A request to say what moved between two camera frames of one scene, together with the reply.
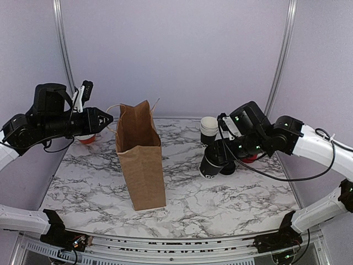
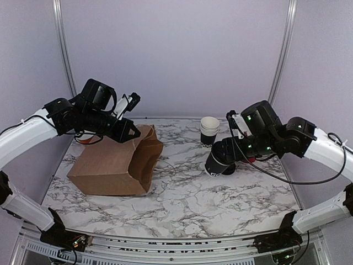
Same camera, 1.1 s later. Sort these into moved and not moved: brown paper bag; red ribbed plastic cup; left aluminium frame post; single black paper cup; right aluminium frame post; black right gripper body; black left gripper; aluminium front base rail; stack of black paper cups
Moved: black left gripper; brown paper bag; single black paper cup
Not moved: right aluminium frame post; stack of black paper cups; red ribbed plastic cup; black right gripper body; left aluminium frame post; aluminium front base rail
